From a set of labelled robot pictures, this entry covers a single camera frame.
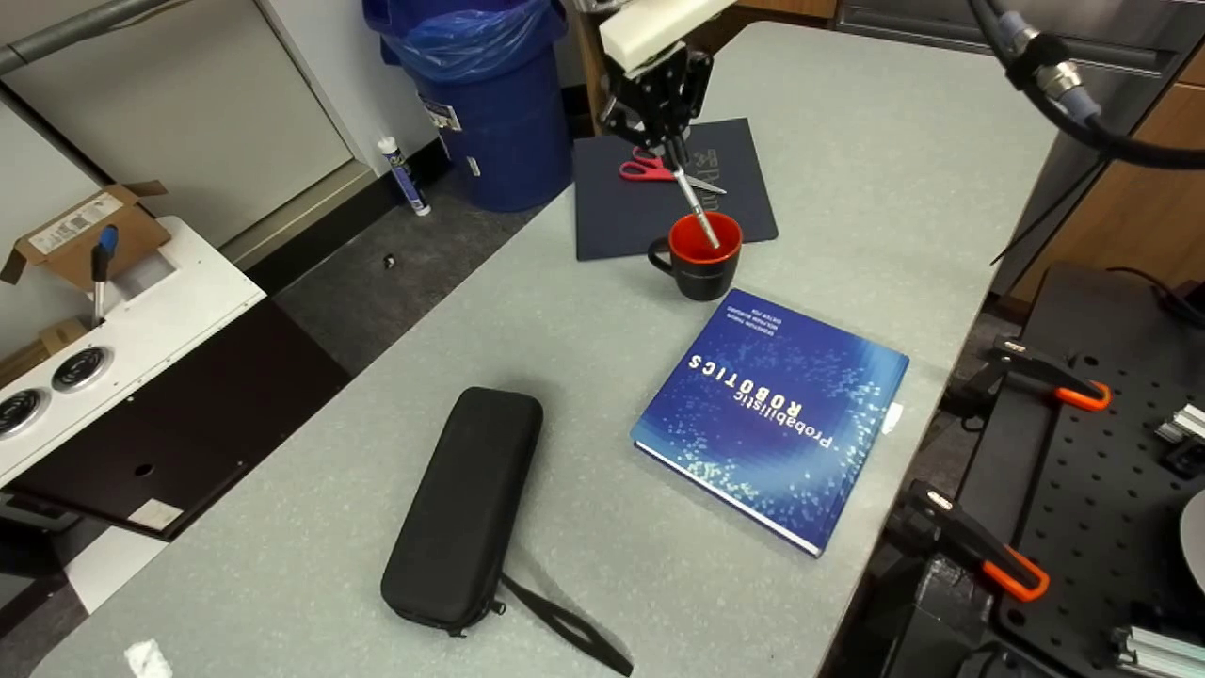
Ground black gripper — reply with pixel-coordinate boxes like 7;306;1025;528
602;41;712;168

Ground white pen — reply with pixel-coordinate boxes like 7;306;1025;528
673;164;722;253

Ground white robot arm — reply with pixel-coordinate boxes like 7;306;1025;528
598;0;734;168

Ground black mug red inside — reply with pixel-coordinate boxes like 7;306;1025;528
643;212;744;300

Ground dark navy binder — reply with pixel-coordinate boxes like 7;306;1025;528
570;118;780;260

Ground blue trash bin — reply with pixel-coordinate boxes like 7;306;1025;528
362;0;570;216

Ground white blue bottle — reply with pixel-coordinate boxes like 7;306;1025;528
376;135;430;217

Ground blue robotics book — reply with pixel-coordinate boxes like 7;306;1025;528
631;290;906;557

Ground orange black clamp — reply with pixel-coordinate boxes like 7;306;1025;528
990;337;1115;414

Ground black zip case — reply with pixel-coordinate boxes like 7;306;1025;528
381;388;631;678

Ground white side table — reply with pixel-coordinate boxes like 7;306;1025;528
0;216;263;484

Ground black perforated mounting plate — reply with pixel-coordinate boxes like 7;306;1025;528
960;268;1205;678

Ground cardboard box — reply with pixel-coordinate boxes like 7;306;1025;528
0;183;169;294

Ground red handled scissors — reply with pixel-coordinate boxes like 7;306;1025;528
617;152;727;197

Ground black cable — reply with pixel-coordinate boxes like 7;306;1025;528
965;0;1205;173

